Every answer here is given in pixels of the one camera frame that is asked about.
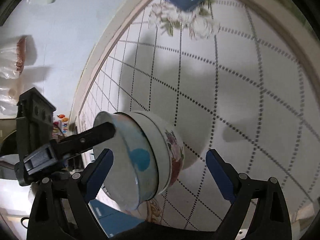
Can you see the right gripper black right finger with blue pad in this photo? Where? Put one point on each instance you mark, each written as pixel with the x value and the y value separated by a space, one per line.
pixel 237 188

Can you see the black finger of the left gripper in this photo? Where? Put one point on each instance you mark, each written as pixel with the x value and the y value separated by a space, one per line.
pixel 84 141

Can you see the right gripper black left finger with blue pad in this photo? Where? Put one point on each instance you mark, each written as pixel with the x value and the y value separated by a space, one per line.
pixel 85 189

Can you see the pastel flower white bowl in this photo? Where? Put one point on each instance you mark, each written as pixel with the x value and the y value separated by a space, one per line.
pixel 133 177

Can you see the red floral white bowl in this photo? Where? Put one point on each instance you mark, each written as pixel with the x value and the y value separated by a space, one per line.
pixel 176 149

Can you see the dark rimmed white bowl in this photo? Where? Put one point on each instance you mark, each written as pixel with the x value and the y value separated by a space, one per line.
pixel 151 125

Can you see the hanging plastic bag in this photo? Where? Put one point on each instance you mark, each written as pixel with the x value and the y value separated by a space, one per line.
pixel 13 54

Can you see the patterned white table cover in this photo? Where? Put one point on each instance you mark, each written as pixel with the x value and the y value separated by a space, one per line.
pixel 227 81

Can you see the colourful cartoon wall sticker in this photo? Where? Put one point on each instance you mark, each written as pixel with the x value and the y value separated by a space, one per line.
pixel 60 126

